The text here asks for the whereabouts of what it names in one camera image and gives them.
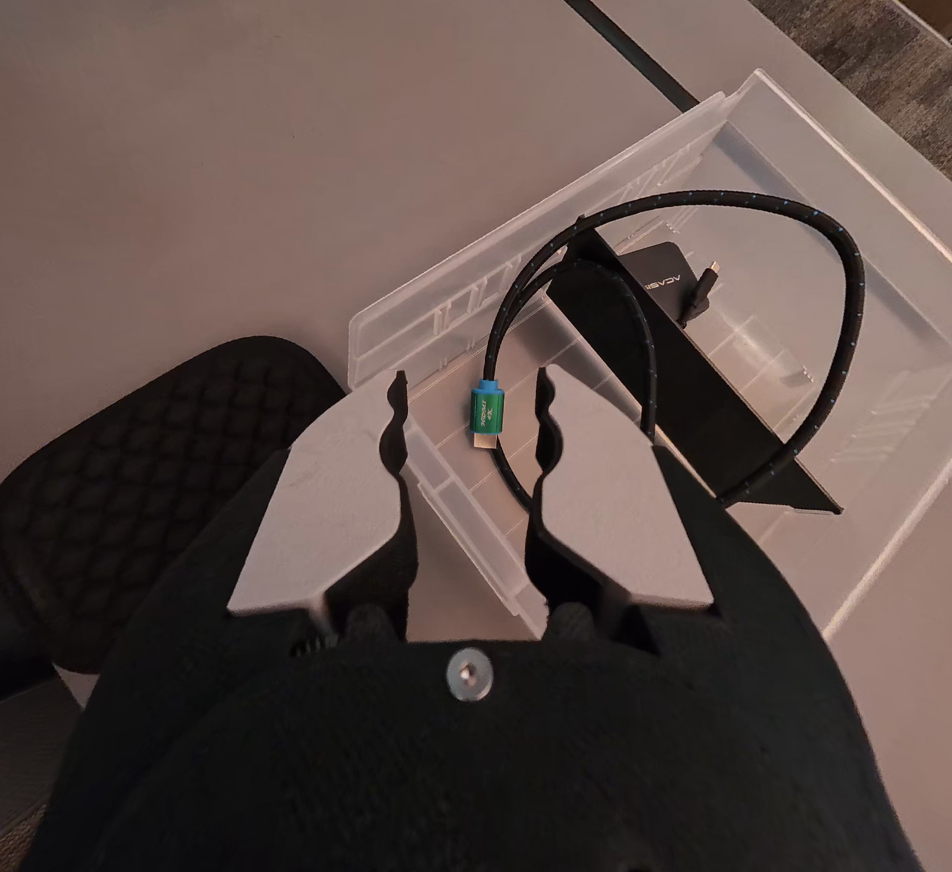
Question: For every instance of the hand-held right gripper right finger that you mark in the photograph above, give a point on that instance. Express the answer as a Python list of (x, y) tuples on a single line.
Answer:
[(617, 530)]

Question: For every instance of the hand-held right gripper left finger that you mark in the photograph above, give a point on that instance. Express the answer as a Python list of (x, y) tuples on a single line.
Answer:
[(327, 515)]

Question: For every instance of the clear plastic bin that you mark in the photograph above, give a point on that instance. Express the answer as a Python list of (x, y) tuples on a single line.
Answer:
[(892, 336)]

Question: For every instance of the black silver hdmi hub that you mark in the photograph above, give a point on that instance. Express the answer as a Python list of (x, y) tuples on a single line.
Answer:
[(662, 270)]

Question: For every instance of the black bin divider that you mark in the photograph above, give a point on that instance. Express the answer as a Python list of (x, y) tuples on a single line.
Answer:
[(714, 403)]

